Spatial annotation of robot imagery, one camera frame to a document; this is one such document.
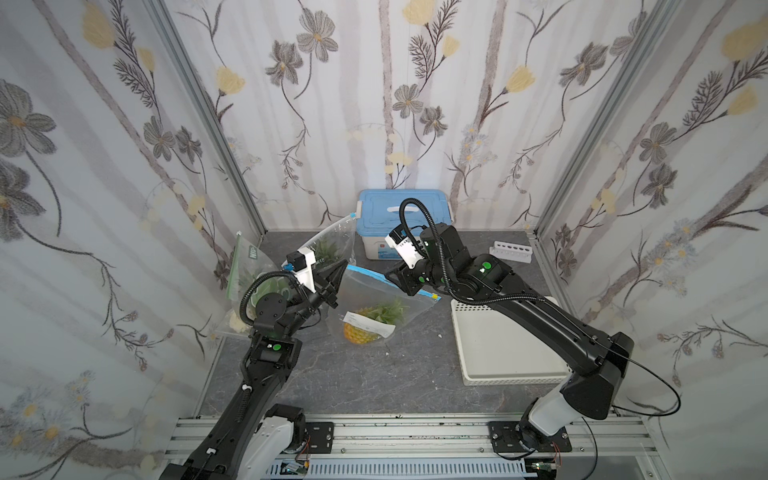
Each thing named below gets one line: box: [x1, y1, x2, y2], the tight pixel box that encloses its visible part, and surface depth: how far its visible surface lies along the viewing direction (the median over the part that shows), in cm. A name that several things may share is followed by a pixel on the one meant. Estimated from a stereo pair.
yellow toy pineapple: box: [343, 297, 409, 344], surface depth 81 cm
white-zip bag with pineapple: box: [300, 201, 362, 265], surface depth 86 cm
